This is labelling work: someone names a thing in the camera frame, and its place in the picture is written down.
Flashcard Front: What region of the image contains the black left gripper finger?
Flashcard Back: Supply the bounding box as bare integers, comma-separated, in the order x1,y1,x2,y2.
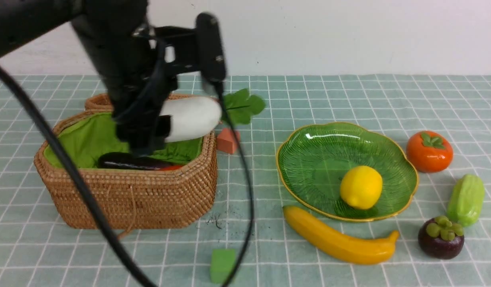
156,115,171,139

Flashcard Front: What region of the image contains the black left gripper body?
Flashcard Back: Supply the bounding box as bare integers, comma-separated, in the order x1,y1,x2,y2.
113,26,199,156

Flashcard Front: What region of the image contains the white toy radish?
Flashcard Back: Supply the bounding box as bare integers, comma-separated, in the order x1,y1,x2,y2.
160,89,266,142

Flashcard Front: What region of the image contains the orange toy carrot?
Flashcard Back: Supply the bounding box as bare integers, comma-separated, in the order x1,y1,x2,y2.
158,165,184,171

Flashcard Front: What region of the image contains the purple toy eggplant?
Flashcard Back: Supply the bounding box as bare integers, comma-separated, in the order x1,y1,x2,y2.
97,152,175,171

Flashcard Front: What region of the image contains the yellow toy lemon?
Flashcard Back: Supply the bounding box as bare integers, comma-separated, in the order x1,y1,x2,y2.
340,165,383,210

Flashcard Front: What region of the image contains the yellow toy banana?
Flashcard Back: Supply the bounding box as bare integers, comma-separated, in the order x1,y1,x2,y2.
282,205,400,265

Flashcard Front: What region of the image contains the orange toy persimmon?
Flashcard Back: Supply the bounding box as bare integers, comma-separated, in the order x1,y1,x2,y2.
406,130,454,173

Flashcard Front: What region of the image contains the dark purple toy mangosteen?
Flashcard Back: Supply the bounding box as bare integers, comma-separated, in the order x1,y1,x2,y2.
417,216,465,260

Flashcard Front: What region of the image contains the green toy gourd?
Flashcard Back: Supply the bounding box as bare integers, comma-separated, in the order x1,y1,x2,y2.
447,174,485,227

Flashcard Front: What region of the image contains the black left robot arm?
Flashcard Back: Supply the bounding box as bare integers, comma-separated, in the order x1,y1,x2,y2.
0,0,214,159

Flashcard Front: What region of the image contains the woven wicker basket lid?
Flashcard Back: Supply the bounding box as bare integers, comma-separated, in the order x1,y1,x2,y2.
84,93,195,111

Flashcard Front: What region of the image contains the orange foam cube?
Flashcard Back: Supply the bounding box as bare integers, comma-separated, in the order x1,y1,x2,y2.
216,128,241,154

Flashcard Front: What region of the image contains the woven wicker basket green lining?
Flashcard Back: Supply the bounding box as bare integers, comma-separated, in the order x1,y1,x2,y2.
52,110,217,229

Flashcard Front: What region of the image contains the green foam cube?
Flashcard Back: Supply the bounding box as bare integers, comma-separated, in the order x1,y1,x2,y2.
209,248,236,284

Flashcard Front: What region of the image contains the green leaf-shaped glass plate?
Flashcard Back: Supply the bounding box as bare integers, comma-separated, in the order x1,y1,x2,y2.
276,122,419,223

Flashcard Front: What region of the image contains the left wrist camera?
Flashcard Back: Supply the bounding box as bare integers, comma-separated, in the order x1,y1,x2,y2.
195,12,227,96

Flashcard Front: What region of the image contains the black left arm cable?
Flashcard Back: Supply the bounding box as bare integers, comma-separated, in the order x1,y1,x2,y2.
0,38,256,287

